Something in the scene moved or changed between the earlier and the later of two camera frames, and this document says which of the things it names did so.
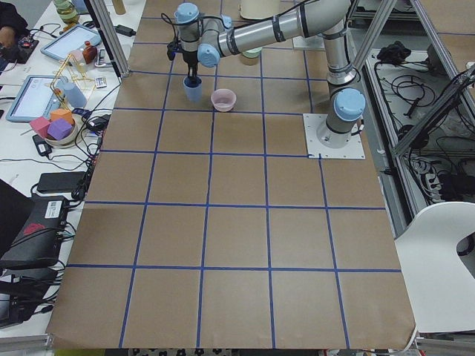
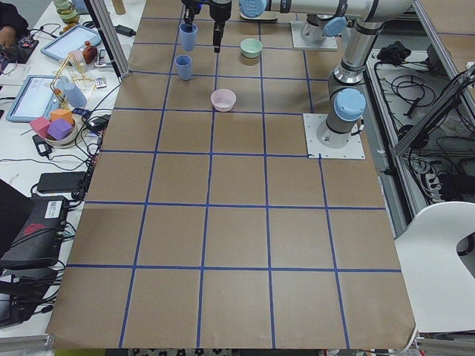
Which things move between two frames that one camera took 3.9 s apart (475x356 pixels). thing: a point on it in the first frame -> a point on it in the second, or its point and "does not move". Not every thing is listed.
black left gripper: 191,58 -> 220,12
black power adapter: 60,182 does not move
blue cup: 193,88 -> 184,64
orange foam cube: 61,113 does not move
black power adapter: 125,30 does not move
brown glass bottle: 90,53 does not move
